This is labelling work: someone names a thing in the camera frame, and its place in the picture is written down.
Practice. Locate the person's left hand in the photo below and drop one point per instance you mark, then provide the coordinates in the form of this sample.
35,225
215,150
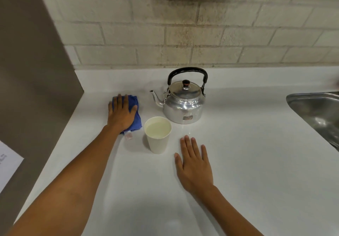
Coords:
120,117

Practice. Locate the person's right hand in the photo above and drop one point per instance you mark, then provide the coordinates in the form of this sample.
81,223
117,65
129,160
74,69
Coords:
195,170

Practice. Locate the person's left thumb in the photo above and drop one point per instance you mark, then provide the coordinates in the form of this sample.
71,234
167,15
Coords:
133,111

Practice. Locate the person's right middle finger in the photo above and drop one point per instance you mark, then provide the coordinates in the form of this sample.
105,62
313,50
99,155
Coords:
189,147

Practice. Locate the person's right thumb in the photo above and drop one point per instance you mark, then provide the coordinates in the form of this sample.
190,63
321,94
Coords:
178,161

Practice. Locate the person's right little finger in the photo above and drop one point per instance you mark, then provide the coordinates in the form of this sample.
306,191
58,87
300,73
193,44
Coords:
204,155

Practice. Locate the blue cloth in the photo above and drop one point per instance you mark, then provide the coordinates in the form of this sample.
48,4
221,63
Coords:
135,116

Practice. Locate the person's left forearm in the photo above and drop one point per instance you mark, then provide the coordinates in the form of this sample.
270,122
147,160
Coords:
69,186

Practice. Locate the person's right forearm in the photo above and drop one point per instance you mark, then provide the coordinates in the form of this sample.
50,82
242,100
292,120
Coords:
225,212

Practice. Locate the white paper cup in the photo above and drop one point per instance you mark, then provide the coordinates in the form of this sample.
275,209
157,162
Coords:
157,135

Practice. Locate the silver metal kettle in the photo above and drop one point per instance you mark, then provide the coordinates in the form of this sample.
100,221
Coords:
184,99

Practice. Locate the brown cabinet side panel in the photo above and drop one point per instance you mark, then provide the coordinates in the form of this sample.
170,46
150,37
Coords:
31,85

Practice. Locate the stainless steel sink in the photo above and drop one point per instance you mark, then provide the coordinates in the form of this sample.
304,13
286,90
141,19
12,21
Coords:
317,114

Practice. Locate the white paper sheet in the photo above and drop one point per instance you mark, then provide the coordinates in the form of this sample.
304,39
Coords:
7,164

